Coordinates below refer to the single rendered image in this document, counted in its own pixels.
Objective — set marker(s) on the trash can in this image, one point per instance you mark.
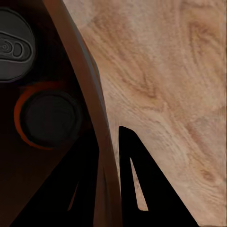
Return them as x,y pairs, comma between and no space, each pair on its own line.
23,168

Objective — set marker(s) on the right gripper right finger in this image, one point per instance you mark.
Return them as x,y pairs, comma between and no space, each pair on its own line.
165,208

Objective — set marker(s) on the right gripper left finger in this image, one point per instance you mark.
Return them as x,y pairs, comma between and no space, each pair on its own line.
49,205

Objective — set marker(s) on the can of soda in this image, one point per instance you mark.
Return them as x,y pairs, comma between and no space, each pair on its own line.
28,54
49,116

